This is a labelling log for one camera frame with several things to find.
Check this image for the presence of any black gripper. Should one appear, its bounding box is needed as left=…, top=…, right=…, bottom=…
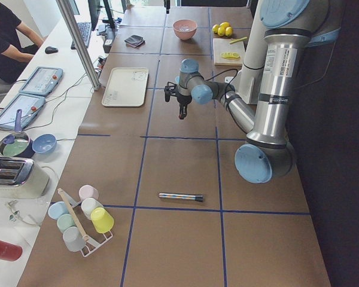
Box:
left=174, top=86, right=191, bottom=120

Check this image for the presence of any steel muddler black tip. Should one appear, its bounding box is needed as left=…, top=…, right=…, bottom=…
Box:
left=158, top=193, right=203, bottom=202

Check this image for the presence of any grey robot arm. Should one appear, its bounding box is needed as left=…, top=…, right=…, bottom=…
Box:
left=165, top=1, right=345, bottom=184

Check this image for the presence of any pile of clear ice cubes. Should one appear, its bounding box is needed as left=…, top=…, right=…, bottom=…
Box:
left=178, top=25, right=193, bottom=32

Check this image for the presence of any cream cup in rack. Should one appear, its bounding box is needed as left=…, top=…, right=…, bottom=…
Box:
left=81, top=197, right=103, bottom=220

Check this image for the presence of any yellow cup in rack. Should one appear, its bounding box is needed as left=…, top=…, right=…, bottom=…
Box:
left=90, top=207, right=114, bottom=234

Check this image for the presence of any blue cup in rack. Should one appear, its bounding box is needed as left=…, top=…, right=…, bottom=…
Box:
left=47, top=201, right=69, bottom=220

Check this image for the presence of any green cup in rack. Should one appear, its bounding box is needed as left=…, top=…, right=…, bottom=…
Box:
left=57, top=213, right=75, bottom=233

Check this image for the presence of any grey cup in rack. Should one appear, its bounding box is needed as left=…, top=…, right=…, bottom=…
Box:
left=62, top=226, right=86, bottom=252

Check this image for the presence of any cream bear serving tray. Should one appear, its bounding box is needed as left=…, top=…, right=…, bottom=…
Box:
left=101, top=68, right=149, bottom=108

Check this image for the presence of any bamboo cutting board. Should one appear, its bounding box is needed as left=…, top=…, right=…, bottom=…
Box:
left=212, top=38, right=245, bottom=66

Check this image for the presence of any pink bowl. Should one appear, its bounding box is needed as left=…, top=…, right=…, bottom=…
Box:
left=173, top=19, right=198, bottom=40

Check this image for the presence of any folded grey cloth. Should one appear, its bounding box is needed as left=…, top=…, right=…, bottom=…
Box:
left=124, top=35, right=145, bottom=48

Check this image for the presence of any whole yellow lemon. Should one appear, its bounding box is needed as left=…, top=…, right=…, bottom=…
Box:
left=217, top=27, right=226, bottom=37
left=212, top=25, right=220, bottom=33
left=225, top=26, right=233, bottom=37
left=220, top=22, right=230, bottom=28

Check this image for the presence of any yellow-green plastic knife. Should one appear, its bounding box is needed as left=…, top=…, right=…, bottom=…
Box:
left=229, top=36, right=248, bottom=45

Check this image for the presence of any black keyboard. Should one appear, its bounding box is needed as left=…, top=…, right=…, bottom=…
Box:
left=77, top=22, right=92, bottom=48

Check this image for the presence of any pink object in rack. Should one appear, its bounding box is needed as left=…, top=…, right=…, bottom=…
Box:
left=78, top=185, right=99, bottom=201

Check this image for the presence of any teach pendant tablet far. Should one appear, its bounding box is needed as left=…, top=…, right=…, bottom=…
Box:
left=19, top=66, right=63, bottom=97

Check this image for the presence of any teach pendant tablet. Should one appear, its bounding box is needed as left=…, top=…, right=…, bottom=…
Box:
left=0, top=93, right=45, bottom=130
left=19, top=66, right=63, bottom=97

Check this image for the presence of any blue bowl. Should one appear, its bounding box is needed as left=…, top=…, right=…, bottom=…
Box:
left=32, top=134, right=57, bottom=154

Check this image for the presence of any black computer mouse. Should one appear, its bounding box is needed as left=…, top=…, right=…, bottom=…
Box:
left=44, top=46, right=59, bottom=54

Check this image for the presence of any teach pendant tablet near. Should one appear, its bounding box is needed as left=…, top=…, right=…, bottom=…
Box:
left=0, top=93, right=45, bottom=130

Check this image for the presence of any cream toaster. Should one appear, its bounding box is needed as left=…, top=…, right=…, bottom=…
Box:
left=0, top=157, right=49, bottom=199

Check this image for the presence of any seated person black shirt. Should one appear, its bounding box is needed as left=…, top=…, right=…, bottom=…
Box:
left=0, top=2, right=44, bottom=84

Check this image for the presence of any red bottle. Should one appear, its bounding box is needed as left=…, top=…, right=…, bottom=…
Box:
left=0, top=240, right=23, bottom=262

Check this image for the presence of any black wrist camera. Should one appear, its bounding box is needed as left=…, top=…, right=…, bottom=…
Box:
left=164, top=81, right=177, bottom=102

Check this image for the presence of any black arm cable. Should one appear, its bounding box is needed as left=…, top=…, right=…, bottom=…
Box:
left=203, top=68, right=240, bottom=87

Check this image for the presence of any aluminium frame post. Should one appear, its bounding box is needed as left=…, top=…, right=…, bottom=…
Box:
left=56, top=0, right=101, bottom=91

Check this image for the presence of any wooden rack handle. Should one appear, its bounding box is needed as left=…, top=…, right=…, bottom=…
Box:
left=57, top=188, right=89, bottom=242

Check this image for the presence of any white wire rack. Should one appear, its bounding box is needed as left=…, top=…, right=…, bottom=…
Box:
left=71, top=205, right=113, bottom=257

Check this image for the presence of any saucepan with blue handle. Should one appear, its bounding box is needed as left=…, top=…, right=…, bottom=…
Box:
left=0, top=109, right=35, bottom=158

